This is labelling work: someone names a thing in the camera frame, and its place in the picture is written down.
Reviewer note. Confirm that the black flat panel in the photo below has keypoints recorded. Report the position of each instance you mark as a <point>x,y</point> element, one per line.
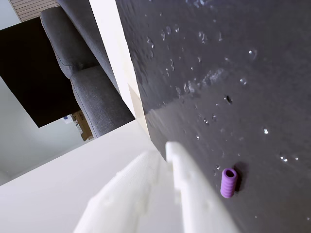
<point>31,77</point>

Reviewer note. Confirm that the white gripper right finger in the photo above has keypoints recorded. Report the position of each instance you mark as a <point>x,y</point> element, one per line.
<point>194,194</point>

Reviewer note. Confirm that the black table mat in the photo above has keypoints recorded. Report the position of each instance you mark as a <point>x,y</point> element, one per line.
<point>218,85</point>

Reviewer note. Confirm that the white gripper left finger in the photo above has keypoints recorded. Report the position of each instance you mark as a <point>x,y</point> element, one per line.
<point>136,199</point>

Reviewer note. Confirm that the white slatted blind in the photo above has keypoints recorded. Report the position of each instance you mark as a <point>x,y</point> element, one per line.
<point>34,9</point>

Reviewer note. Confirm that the grey fabric sofa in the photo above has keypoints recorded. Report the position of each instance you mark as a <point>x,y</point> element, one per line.
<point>80,60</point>

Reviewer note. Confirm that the purple ribbed pen grip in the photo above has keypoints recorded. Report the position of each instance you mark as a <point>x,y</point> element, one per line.
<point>228,184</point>

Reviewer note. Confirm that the brown cardboard box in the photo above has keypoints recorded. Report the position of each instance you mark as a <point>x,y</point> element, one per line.
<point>83,126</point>

